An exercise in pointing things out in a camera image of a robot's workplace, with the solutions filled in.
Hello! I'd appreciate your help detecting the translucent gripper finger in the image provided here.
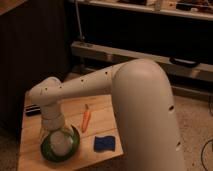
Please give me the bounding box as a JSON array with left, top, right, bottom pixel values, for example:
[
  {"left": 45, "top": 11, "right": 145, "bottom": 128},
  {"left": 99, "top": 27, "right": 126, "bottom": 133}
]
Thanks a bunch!
[
  {"left": 63, "top": 125, "right": 74, "bottom": 144},
  {"left": 39, "top": 126, "right": 47, "bottom": 145}
]

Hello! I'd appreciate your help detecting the blue sponge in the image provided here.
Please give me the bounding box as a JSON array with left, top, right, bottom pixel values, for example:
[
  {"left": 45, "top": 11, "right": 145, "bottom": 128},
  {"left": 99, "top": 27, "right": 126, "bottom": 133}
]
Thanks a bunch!
[{"left": 93, "top": 135, "right": 116, "bottom": 152}]

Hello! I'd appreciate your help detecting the black case handle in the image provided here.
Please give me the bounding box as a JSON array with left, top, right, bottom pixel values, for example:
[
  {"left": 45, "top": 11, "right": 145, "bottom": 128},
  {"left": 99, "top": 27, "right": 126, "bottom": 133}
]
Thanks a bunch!
[{"left": 169, "top": 57, "right": 200, "bottom": 68}]

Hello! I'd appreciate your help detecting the wooden table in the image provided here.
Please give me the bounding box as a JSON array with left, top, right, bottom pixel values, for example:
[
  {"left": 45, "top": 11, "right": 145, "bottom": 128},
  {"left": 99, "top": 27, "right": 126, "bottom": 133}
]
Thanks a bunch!
[{"left": 18, "top": 95, "right": 123, "bottom": 171}]

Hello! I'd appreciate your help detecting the metal pole stand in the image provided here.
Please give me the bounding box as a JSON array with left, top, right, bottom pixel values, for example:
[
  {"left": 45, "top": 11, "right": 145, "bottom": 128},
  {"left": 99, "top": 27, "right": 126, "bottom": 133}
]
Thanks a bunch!
[{"left": 74, "top": 0, "right": 92, "bottom": 47}]

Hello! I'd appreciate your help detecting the long grey case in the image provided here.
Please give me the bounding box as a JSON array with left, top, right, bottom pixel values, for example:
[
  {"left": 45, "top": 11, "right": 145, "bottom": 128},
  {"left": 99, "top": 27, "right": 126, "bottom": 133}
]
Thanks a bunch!
[{"left": 71, "top": 41, "right": 213, "bottom": 82}]

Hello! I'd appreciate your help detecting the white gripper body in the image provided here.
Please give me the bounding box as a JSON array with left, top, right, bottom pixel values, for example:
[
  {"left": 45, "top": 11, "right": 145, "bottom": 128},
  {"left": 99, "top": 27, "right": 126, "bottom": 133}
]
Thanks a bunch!
[{"left": 41, "top": 114, "right": 65, "bottom": 131}]

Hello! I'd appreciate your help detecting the orange carrot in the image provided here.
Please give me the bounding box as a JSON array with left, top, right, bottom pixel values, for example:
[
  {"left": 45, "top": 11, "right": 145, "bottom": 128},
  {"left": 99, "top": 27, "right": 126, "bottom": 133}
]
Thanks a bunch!
[{"left": 81, "top": 104, "right": 91, "bottom": 133}]

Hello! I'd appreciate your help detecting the wall shelf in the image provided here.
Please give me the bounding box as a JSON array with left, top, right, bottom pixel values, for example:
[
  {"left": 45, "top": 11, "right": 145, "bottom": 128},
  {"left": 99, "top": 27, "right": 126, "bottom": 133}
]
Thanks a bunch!
[{"left": 77, "top": 0, "right": 213, "bottom": 21}]

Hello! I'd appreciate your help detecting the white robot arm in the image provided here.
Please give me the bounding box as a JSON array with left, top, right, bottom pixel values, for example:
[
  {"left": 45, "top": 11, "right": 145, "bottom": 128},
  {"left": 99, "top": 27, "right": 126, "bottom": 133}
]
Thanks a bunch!
[{"left": 30, "top": 59, "right": 186, "bottom": 171}]

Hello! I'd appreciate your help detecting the black rectangular remote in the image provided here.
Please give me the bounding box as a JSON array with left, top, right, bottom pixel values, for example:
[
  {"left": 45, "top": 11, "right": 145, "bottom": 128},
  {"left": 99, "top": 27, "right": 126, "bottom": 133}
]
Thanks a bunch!
[{"left": 25, "top": 105, "right": 41, "bottom": 116}]

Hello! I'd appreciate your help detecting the white ceramic cup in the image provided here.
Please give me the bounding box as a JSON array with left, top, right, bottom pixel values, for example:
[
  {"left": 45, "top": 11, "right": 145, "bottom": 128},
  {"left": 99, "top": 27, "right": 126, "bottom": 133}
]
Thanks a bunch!
[{"left": 50, "top": 131, "right": 73, "bottom": 156}]

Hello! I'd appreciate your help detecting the green plate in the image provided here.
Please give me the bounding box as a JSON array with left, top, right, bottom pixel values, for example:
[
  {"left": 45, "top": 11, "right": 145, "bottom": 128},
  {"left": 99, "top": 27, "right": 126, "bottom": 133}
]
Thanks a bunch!
[{"left": 40, "top": 125, "right": 80, "bottom": 163}]

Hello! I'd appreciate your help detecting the black cable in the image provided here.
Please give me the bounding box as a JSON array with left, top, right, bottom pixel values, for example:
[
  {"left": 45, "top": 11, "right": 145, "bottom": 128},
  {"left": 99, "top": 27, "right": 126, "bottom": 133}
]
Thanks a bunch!
[{"left": 200, "top": 99, "right": 213, "bottom": 171}]

